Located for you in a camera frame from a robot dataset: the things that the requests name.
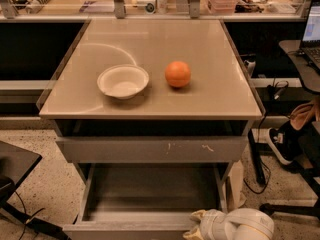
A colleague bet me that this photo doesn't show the black sneaker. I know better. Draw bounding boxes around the black sneaker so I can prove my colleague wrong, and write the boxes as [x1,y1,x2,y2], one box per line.
[266,128,293,165]

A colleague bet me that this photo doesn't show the white wrapped gripper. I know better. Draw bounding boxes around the white wrapped gripper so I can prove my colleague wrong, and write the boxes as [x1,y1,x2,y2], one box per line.
[183,209,237,240]

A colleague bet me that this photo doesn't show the white paper bowl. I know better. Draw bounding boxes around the white paper bowl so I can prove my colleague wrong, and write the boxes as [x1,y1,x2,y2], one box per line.
[97,64,149,99]

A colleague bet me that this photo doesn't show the black floor cable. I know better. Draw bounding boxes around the black floor cable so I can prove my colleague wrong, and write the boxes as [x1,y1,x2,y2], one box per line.
[243,110,272,195]

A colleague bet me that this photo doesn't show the black round desk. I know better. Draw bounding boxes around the black round desk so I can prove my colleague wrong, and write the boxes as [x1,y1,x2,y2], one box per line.
[279,40,320,94]

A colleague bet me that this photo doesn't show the black chair base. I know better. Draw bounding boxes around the black chair base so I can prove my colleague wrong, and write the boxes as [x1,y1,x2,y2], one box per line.
[259,168,320,220]

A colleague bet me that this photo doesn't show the grey top drawer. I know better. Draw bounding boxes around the grey top drawer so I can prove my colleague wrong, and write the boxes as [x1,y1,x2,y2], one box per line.
[56,136,248,164]

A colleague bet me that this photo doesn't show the white cloth bag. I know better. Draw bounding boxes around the white cloth bag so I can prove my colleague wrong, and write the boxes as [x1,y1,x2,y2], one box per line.
[226,161,246,211]

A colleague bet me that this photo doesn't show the grey drawer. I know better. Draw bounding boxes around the grey drawer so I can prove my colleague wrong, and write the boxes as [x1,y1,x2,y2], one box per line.
[63,164,227,240]
[56,136,248,164]

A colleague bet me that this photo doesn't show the orange ball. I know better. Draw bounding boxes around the orange ball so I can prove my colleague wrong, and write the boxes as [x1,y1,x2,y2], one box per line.
[165,61,191,88]

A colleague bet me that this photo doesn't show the grey drawer cabinet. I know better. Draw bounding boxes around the grey drawer cabinet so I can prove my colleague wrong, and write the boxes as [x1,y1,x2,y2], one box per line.
[38,17,263,215]

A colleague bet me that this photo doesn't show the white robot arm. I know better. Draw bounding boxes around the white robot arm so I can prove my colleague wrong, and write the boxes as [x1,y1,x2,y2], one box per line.
[183,208,274,240]

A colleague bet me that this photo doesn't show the open laptop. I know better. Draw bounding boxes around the open laptop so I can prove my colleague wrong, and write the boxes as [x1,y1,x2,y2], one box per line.
[300,0,320,72]

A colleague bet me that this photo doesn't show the black side table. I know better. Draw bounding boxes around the black side table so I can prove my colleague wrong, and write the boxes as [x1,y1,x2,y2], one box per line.
[0,141,71,240]

